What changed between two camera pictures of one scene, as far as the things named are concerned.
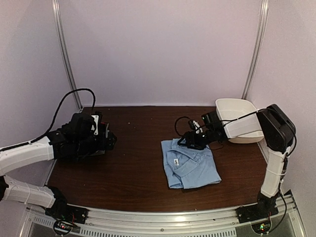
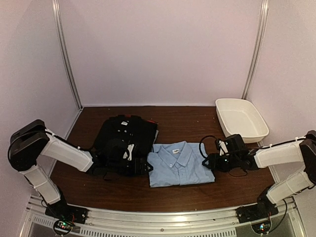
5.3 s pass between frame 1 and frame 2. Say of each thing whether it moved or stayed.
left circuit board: stayed
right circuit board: stayed
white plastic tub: stayed
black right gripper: moved
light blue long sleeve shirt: moved
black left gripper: moved
